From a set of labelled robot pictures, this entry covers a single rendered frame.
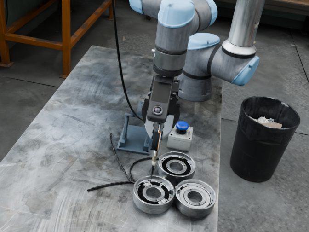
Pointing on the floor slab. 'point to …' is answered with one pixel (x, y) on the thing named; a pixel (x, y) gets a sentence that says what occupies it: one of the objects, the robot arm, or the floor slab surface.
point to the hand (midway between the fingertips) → (157, 136)
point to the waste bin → (261, 137)
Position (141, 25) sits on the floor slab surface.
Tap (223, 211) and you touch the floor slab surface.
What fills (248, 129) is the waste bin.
